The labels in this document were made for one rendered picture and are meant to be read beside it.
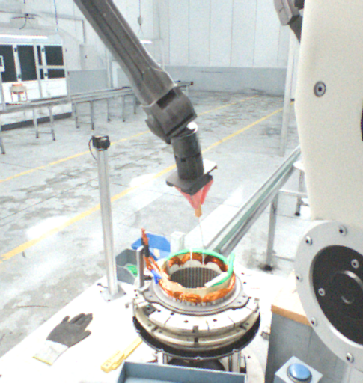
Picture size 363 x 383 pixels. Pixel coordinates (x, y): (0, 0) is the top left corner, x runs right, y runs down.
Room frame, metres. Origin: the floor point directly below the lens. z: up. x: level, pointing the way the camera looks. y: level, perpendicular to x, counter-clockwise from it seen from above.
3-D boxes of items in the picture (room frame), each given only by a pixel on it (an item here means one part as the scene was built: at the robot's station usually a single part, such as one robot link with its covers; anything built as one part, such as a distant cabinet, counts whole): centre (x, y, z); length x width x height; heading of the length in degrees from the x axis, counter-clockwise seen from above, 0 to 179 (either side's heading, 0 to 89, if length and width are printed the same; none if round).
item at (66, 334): (0.95, 0.38, 0.79); 0.24 x 0.13 x 0.02; 153
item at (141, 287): (0.76, 0.10, 1.15); 0.03 x 0.02 x 0.12; 139
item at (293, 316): (0.79, -0.35, 1.05); 0.20 x 0.19 x 0.02; 148
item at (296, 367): (0.57, -0.24, 1.04); 0.04 x 0.04 x 0.01
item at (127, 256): (1.31, 0.20, 0.82); 0.16 x 0.14 x 0.07; 62
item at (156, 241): (1.46, 0.13, 0.82); 0.16 x 0.14 x 0.07; 64
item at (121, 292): (1.18, 0.27, 0.78); 0.09 x 0.09 x 0.01; 38
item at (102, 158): (1.18, 0.27, 1.07); 0.03 x 0.03 x 0.57; 38
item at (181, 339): (0.65, 0.01, 1.05); 0.09 x 0.04 x 0.01; 57
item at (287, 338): (0.79, -0.35, 0.91); 0.19 x 0.19 x 0.26; 58
